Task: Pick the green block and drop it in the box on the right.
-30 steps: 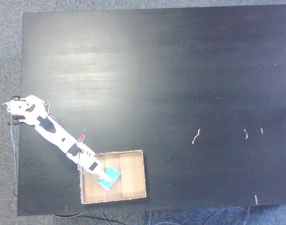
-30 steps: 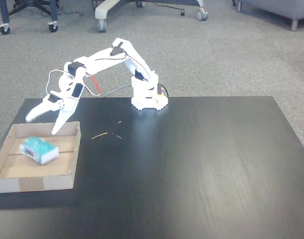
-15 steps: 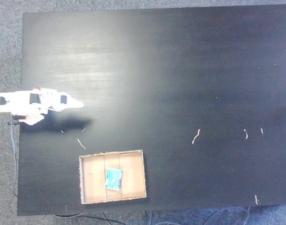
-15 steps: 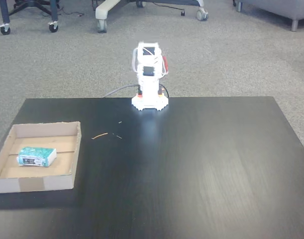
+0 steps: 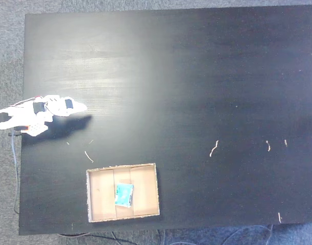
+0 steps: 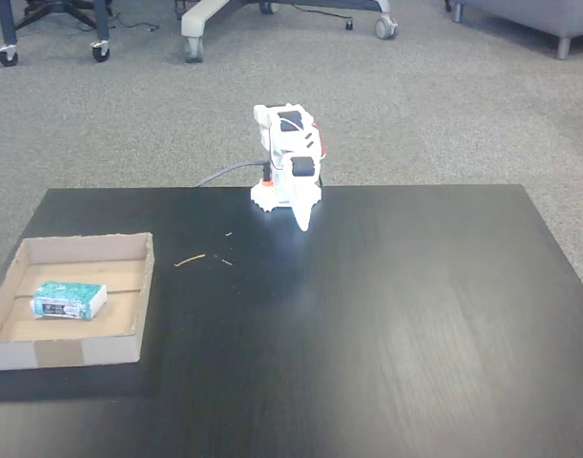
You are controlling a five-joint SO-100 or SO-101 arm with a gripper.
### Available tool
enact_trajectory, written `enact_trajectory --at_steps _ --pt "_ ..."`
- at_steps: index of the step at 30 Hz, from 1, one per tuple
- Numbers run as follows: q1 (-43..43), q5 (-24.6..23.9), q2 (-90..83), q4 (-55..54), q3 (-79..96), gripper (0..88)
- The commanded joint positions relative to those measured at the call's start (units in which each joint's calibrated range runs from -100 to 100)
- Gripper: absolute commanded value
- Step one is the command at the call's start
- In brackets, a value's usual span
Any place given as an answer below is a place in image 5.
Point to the green block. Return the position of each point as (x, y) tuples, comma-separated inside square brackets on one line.
[(124, 195)]

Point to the shallow cardboard box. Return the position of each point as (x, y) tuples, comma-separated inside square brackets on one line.
[(143, 194)]

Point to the curved cardboard scrap strip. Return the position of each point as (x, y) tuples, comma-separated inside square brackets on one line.
[(214, 148)]

